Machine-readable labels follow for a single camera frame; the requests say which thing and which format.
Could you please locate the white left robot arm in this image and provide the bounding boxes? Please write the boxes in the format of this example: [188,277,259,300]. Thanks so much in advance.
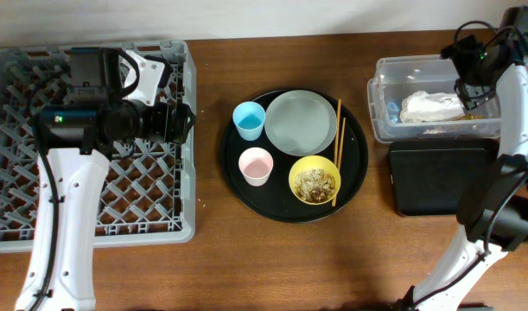
[15,48,195,310]

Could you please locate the black rectangular food-waste tray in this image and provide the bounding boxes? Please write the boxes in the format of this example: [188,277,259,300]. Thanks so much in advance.
[387,138,499,217]

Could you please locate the food scraps rice and peanuts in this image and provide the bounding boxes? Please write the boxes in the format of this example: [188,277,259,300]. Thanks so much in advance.
[294,168,335,203]

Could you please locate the wooden chopstick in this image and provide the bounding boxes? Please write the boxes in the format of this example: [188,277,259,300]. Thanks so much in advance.
[332,118,346,207]
[334,98,341,166]

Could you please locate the wooden chopstick left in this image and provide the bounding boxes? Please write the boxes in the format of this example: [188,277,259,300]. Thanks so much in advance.
[334,98,341,166]

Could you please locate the clear plastic waste bin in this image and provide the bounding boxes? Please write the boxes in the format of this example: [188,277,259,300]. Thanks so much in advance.
[367,54,500,143]

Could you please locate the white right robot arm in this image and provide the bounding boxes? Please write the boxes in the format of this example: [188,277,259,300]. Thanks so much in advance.
[393,6,528,311]

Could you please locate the grey round plate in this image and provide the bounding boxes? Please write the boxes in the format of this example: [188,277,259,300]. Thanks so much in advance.
[264,90,338,156]

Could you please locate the pink plastic cup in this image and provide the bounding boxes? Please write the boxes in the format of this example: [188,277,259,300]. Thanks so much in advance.
[239,147,274,187]

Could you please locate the grey plastic dishwasher rack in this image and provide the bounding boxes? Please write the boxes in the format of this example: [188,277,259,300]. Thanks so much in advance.
[0,46,196,254]

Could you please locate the white paper napkin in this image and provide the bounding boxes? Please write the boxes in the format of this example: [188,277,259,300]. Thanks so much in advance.
[400,91,465,124]

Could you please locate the round black serving tray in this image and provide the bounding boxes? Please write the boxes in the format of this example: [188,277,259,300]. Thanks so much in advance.
[220,106,368,223]

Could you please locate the yellow plastic bowl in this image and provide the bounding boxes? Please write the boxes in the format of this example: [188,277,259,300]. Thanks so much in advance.
[289,155,341,206]

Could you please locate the light blue plastic cup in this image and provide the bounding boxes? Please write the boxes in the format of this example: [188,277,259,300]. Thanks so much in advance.
[232,101,266,141]

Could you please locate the blue item in bin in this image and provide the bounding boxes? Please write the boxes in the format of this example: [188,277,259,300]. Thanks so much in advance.
[386,101,402,124]

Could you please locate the wooden chopstick right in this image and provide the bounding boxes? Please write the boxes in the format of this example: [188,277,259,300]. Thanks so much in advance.
[332,118,346,207]

